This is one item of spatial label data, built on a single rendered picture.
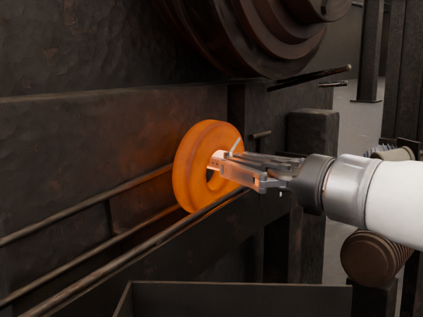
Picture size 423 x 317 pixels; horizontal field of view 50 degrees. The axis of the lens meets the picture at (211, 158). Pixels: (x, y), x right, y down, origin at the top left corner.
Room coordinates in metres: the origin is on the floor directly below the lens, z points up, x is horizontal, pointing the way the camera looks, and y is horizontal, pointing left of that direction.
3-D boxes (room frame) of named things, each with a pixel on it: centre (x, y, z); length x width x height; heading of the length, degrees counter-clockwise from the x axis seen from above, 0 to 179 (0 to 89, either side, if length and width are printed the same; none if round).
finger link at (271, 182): (0.59, -0.09, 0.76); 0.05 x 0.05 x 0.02; 54
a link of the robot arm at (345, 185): (0.56, -0.18, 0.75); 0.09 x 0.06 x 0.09; 143
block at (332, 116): (1.03, -0.23, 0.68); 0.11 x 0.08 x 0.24; 53
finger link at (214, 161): (0.67, -0.01, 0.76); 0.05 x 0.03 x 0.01; 53
